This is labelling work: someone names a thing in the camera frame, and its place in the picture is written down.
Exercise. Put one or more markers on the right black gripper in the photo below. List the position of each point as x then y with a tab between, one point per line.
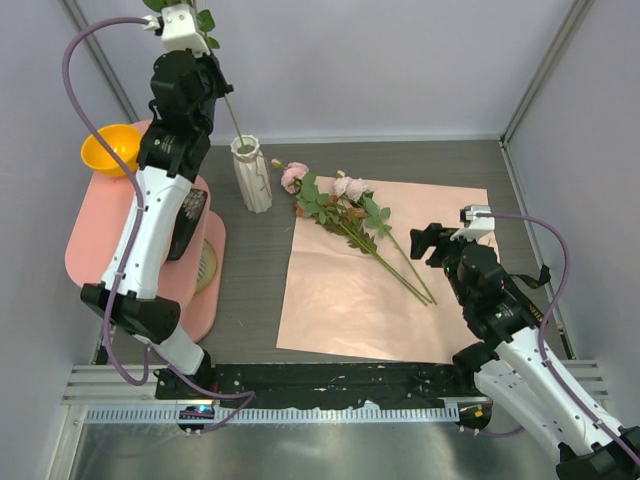
433	235

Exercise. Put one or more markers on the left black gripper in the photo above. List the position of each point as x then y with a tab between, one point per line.
211	63

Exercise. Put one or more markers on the pale pink rose stem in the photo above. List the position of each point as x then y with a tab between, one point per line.
355	216

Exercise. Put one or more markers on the pink flower bouquet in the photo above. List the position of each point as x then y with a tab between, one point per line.
340	301

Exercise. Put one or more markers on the black ribbon gold lettering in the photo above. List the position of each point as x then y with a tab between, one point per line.
533	285

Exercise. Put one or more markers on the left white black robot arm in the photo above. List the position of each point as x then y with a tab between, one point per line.
127	294

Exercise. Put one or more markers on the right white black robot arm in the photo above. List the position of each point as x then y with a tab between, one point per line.
512	364

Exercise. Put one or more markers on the white ribbed ceramic vase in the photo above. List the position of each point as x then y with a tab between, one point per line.
252	173

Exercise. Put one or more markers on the red leafy flower stem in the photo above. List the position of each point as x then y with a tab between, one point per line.
317	211

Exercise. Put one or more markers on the black patterned box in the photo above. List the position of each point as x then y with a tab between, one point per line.
186	222

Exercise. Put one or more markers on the pink rose bud stem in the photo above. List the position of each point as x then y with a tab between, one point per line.
297	180

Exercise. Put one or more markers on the pink tiered wooden shelf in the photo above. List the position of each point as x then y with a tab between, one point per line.
96	234

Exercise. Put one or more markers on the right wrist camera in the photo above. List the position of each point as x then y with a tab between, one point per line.
477	222

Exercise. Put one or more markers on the black mounting base plate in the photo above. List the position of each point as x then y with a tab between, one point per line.
338	386

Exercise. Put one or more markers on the slotted white cable duct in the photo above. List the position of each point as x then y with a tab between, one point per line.
196	413

